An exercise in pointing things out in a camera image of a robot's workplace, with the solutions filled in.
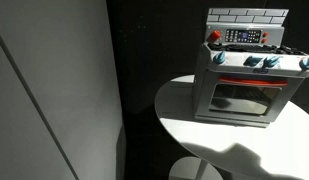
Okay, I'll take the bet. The middle left blue knob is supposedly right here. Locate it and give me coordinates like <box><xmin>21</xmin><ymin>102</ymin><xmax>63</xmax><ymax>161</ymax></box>
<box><xmin>244</xmin><ymin>56</ymin><xmax>262</xmax><ymax>67</ymax></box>

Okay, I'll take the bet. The white round table base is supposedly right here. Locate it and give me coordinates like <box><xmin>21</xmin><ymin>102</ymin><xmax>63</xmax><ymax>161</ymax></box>
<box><xmin>168</xmin><ymin>156</ymin><xmax>223</xmax><ymax>180</ymax></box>

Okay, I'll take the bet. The red round timer knob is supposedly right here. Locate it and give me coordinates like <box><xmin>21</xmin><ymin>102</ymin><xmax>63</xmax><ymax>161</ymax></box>
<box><xmin>208</xmin><ymin>30</ymin><xmax>221</xmax><ymax>43</ymax></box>

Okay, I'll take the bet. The red oven door handle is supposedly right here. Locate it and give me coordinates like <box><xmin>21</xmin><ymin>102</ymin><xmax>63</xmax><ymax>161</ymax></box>
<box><xmin>218</xmin><ymin>77</ymin><xmax>288</xmax><ymax>87</ymax></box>

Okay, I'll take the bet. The far right blue knob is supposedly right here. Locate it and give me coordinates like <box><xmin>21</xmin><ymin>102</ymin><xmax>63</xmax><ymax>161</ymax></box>
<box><xmin>299</xmin><ymin>57</ymin><xmax>309</xmax><ymax>70</ymax></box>

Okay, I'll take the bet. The middle right blue knob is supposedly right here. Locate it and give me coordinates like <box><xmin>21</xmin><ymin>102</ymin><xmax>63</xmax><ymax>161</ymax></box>
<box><xmin>263</xmin><ymin>56</ymin><xmax>280</xmax><ymax>68</ymax></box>

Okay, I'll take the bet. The far left blue knob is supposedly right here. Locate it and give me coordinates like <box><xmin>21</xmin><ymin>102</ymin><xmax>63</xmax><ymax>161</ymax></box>
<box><xmin>213</xmin><ymin>51</ymin><xmax>226</xmax><ymax>64</ymax></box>

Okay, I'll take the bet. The blue knob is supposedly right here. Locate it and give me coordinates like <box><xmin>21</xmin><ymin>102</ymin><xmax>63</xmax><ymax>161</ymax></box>
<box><xmin>263</xmin><ymin>56</ymin><xmax>280</xmax><ymax>68</ymax></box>
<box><xmin>244</xmin><ymin>56</ymin><xmax>262</xmax><ymax>67</ymax></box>
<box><xmin>213</xmin><ymin>51</ymin><xmax>226</xmax><ymax>64</ymax></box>
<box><xmin>299</xmin><ymin>57</ymin><xmax>309</xmax><ymax>70</ymax></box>

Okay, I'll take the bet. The grey toy stove oven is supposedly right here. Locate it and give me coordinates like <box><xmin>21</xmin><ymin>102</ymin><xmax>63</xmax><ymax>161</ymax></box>
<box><xmin>192</xmin><ymin>8</ymin><xmax>309</xmax><ymax>127</ymax></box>

